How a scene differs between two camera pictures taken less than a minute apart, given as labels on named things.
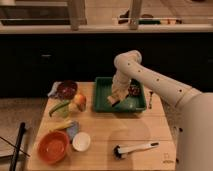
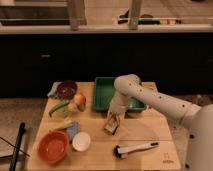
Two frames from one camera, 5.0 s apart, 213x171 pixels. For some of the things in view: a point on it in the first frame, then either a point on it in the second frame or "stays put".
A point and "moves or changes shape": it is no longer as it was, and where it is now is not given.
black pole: x=15 y=155 stays put
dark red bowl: x=67 y=89 stays put
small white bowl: x=81 y=141 stays put
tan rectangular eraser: x=112 y=99 moves or changes shape
